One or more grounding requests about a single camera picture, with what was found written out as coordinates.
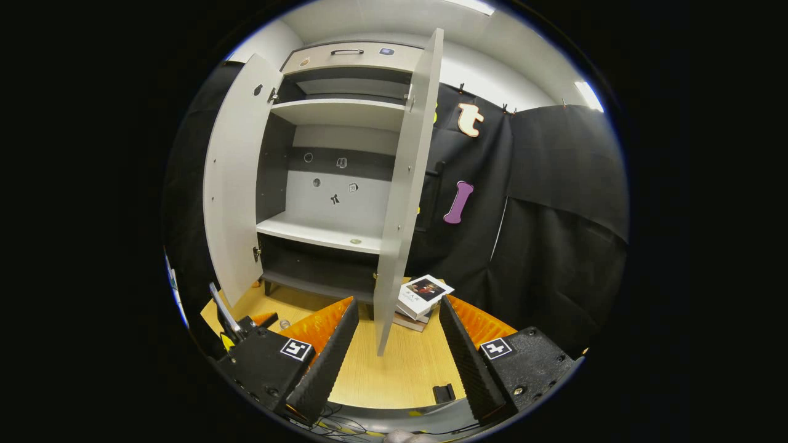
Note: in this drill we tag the small ceiling light panel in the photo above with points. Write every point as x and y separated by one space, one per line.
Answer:
589 96

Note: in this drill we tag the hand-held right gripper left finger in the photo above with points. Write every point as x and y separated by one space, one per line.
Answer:
326 369

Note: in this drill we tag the brown book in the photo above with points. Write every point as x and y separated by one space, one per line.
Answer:
409 322

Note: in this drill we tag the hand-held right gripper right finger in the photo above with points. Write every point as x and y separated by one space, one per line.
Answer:
471 369

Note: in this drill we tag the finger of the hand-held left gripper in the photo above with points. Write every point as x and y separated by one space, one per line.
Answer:
266 319

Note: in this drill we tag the grey cabinet door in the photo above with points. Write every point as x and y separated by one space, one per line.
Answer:
237 184
406 197

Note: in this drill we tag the black backdrop cloth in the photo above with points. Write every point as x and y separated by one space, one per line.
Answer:
554 215

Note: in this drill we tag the large ceiling light panel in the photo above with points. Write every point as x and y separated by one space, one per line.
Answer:
471 5

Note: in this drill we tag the grey cabinet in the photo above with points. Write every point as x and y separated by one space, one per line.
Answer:
332 203

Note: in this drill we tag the small black block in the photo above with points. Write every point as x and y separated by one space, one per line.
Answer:
444 394

